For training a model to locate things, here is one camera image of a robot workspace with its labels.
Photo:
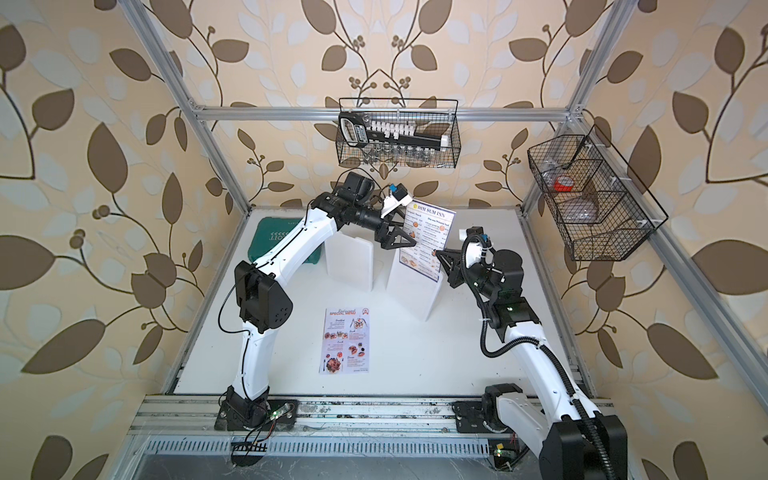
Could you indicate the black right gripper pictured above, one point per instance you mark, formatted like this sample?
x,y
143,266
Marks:
x,y
455,273

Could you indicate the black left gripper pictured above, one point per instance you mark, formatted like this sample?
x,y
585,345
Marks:
x,y
385,239

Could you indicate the white Dim Sum Inn menu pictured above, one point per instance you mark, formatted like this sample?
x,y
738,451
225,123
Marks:
x,y
429,226

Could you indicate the pink special menu sheet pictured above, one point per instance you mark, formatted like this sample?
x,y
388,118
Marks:
x,y
345,347

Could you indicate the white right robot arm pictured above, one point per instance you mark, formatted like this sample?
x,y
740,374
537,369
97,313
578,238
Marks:
x,y
566,431

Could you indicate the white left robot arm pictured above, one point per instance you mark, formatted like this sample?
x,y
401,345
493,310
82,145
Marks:
x,y
259,288

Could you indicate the black tool in basket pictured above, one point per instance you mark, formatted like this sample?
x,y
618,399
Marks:
x,y
362,130

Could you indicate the green plastic tool case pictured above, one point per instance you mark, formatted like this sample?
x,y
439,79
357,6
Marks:
x,y
280,238

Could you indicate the red object in basket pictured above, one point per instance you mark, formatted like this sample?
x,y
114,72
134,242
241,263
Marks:
x,y
564,184

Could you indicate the black wire basket back wall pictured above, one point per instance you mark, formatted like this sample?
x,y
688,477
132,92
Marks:
x,y
431,115

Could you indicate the black wire basket wall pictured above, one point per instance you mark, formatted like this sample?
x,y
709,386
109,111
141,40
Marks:
x,y
611,212
431,115

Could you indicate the black wire basket right wall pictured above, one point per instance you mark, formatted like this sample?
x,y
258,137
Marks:
x,y
611,212

